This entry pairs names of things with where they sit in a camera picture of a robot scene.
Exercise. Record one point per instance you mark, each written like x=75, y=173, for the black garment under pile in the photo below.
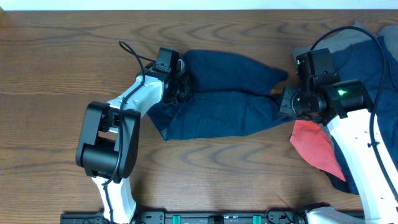
x=338, y=184

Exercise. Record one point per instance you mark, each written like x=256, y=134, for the dark navy blue shorts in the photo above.
x=231, y=97

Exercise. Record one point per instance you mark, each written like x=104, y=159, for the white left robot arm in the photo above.
x=108, y=144

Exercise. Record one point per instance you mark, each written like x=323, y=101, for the grey garment on pile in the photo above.
x=345, y=38

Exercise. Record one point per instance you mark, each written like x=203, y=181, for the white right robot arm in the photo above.
x=347, y=111

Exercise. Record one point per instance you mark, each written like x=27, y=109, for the red garment on pile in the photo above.
x=314, y=146

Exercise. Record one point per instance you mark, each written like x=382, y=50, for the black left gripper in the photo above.
x=183, y=90

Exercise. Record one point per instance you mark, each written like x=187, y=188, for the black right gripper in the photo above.
x=286, y=107

